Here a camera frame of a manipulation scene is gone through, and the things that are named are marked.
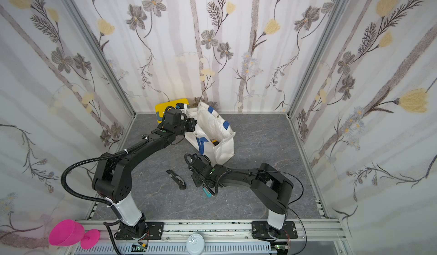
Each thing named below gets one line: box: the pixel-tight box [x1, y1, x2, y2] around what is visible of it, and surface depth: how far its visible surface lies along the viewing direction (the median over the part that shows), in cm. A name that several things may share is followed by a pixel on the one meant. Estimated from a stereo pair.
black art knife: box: [166, 169, 187, 190], surface depth 90 cm
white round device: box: [186, 233, 206, 255], surface depth 67 cm
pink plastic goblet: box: [48, 219, 101, 250], surface depth 62 cm
